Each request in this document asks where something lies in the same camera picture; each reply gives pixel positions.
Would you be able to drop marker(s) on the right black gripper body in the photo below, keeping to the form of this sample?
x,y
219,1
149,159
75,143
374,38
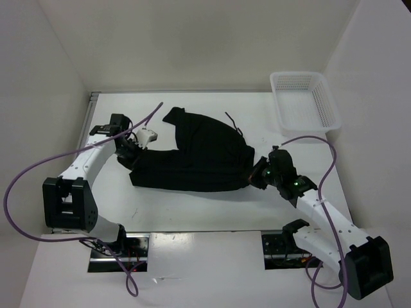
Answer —
x,y
270,176

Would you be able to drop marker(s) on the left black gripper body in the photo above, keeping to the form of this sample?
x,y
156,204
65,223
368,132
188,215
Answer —
x,y
128,154

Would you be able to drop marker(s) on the black shorts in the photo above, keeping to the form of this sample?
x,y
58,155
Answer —
x,y
210,156

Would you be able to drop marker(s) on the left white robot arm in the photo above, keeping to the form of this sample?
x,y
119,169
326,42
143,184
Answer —
x,y
68,200

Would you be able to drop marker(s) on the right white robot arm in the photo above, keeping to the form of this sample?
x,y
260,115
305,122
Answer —
x,y
363,263

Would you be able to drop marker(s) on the white perforated plastic basket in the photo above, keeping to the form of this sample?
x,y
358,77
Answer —
x,y
304,103

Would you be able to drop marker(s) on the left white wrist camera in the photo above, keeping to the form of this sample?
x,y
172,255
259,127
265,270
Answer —
x,y
145,136

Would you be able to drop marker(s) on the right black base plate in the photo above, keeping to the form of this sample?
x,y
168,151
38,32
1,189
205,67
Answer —
x,y
277,255

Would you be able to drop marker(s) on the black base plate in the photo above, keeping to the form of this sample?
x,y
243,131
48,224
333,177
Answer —
x,y
277,255
134,258

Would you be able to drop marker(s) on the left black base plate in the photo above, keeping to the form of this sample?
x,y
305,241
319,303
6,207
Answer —
x,y
134,258

